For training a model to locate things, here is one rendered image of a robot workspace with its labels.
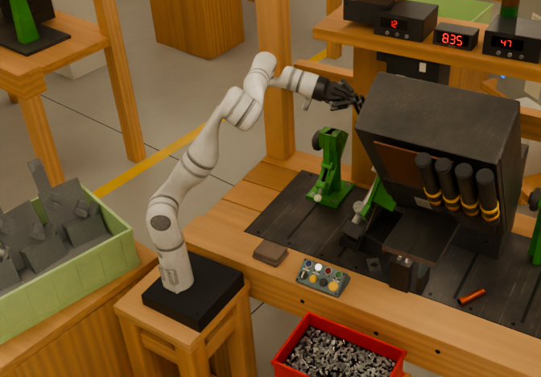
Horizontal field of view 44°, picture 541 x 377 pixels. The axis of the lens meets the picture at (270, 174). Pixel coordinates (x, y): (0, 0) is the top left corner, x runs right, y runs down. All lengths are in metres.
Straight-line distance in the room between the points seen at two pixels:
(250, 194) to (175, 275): 0.57
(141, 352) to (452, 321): 1.02
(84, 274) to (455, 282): 1.21
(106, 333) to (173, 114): 2.67
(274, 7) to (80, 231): 1.05
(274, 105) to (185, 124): 2.21
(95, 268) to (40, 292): 0.19
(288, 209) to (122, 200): 1.87
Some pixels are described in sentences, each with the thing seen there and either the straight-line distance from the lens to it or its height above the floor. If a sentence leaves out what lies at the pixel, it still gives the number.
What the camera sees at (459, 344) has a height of 0.90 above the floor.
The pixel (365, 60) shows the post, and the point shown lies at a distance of 2.31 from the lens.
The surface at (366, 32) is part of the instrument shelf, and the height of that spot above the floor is 1.54.
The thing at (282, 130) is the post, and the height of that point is 1.03.
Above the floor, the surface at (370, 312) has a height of 0.90.
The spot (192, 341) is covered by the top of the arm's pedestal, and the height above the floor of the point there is 0.85.
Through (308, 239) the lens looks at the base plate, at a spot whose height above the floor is 0.90.
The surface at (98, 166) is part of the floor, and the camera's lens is 4.48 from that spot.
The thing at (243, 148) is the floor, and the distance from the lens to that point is 4.42.
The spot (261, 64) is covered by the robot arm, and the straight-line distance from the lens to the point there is 2.02.
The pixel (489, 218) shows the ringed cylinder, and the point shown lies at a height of 1.32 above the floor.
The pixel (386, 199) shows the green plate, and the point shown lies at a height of 1.14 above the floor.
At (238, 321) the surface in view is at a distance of 2.29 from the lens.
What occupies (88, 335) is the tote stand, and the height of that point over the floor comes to 0.67.
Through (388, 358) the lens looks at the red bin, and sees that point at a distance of 1.98.
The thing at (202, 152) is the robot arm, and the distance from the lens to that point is 1.84.
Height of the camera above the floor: 2.41
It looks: 35 degrees down
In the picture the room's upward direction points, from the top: 4 degrees counter-clockwise
